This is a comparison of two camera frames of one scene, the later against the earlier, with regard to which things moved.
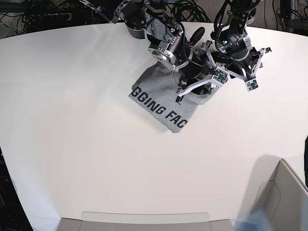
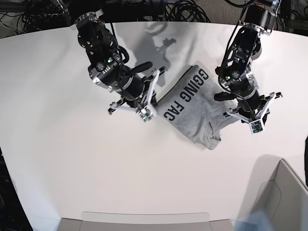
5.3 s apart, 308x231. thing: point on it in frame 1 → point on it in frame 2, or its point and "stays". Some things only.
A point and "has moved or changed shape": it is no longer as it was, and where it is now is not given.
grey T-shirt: [155, 90] has moved or changed shape
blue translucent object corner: [256, 221] stays
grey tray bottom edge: [145, 221] stays
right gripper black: [233, 67] → [249, 104]
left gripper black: [196, 71] → [132, 91]
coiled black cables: [187, 10] stays
